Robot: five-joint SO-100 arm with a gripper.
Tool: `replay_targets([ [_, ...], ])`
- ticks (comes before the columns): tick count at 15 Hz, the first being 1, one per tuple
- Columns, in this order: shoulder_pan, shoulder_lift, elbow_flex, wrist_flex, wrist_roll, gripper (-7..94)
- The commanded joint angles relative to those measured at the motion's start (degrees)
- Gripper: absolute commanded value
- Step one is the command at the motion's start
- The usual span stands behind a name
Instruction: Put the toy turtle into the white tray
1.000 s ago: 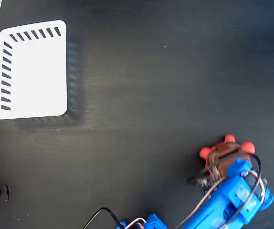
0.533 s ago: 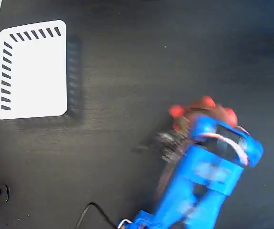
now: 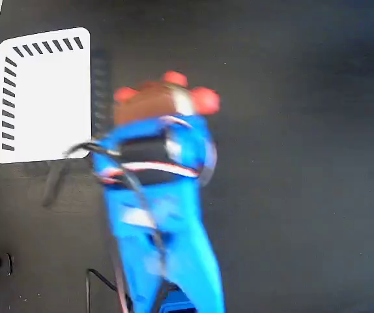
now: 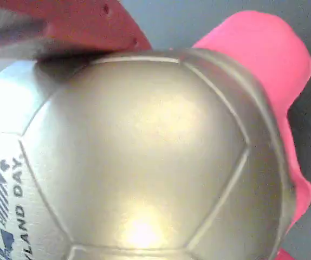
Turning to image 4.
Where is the reddish brown gripper finger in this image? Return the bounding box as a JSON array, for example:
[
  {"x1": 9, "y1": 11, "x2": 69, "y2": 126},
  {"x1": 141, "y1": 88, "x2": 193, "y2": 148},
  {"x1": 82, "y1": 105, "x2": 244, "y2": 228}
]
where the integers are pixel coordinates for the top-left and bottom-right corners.
[{"x1": 0, "y1": 0, "x2": 153, "y2": 62}]

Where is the gold shell red turtle toy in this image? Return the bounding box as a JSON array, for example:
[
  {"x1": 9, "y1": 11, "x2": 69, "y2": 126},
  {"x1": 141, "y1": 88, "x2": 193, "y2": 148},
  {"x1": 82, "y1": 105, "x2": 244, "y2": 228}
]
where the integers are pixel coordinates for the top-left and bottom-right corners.
[{"x1": 0, "y1": 10, "x2": 311, "y2": 260}]

